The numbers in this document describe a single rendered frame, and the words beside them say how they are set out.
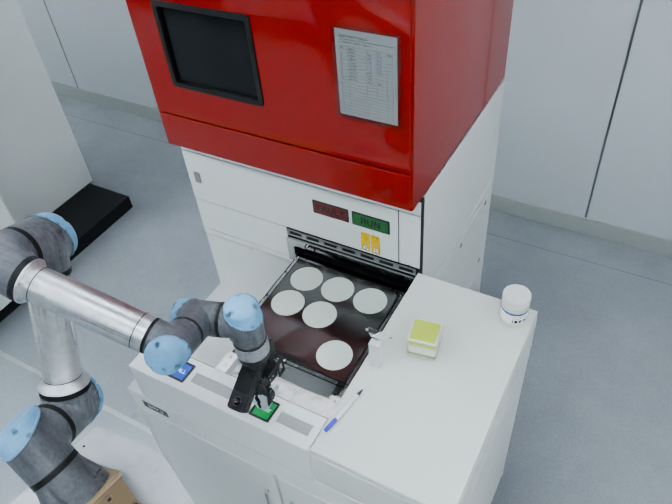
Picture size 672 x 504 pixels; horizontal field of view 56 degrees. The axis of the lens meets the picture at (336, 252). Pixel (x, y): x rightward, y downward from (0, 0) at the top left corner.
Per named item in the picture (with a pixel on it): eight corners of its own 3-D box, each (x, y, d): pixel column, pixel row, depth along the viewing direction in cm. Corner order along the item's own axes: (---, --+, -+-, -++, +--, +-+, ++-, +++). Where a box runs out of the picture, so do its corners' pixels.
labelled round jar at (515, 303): (503, 304, 171) (507, 280, 164) (530, 313, 168) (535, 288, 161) (495, 323, 166) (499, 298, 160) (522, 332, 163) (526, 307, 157)
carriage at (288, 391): (230, 362, 178) (228, 355, 176) (345, 412, 163) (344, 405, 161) (213, 383, 173) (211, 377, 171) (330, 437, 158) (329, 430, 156)
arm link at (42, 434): (17, 495, 137) (-26, 449, 135) (55, 455, 149) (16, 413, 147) (51, 474, 132) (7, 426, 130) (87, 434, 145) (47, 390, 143)
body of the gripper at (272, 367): (286, 372, 149) (279, 340, 140) (266, 400, 144) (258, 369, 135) (259, 360, 152) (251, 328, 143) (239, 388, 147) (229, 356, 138)
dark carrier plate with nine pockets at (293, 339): (299, 260, 199) (299, 258, 199) (399, 294, 186) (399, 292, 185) (236, 338, 178) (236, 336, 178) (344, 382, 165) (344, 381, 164)
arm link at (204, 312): (158, 313, 127) (209, 318, 125) (182, 290, 137) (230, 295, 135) (161, 347, 130) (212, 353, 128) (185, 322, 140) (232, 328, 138)
